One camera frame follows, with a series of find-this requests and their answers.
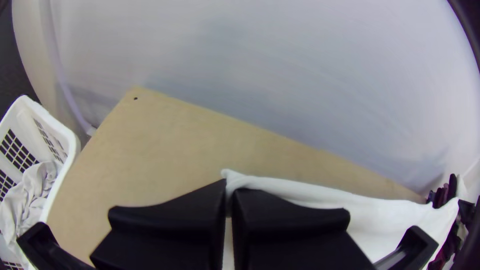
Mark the heap of clothes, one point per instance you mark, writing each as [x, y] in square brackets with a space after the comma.
[26, 202]

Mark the white laundry basket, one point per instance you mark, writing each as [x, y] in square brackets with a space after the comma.
[22, 131]

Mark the white t-shirt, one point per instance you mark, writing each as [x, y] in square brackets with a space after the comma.
[375, 217]

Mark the pile of folded clothes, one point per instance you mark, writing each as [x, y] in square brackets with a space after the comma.
[446, 195]

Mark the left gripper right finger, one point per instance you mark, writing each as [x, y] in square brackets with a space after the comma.
[285, 236]

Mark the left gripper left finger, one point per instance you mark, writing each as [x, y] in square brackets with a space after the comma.
[176, 232]

